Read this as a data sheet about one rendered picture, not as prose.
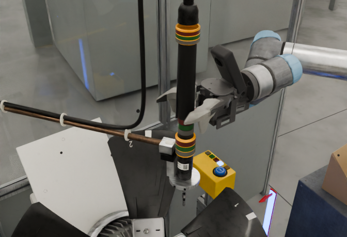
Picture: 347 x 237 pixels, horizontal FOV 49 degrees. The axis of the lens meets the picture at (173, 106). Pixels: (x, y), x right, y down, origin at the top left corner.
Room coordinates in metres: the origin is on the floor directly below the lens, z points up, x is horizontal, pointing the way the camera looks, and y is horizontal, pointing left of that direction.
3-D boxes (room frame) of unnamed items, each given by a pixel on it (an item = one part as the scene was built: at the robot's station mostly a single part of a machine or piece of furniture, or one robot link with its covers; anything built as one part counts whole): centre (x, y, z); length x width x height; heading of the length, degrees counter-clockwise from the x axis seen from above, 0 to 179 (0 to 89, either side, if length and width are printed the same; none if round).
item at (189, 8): (0.63, -0.03, 1.64); 0.04 x 0.04 x 0.46
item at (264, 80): (0.74, -0.18, 1.62); 0.08 x 0.05 x 0.08; 36
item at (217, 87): (0.69, -0.11, 1.61); 0.12 x 0.08 x 0.09; 126
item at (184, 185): (0.63, -0.02, 1.48); 0.09 x 0.07 x 0.10; 71
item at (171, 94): (0.67, -0.01, 1.62); 0.09 x 0.03 x 0.06; 104
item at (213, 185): (1.08, -0.15, 1.02); 0.16 x 0.10 x 0.11; 36
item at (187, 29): (0.63, -0.03, 1.79); 0.04 x 0.04 x 0.03
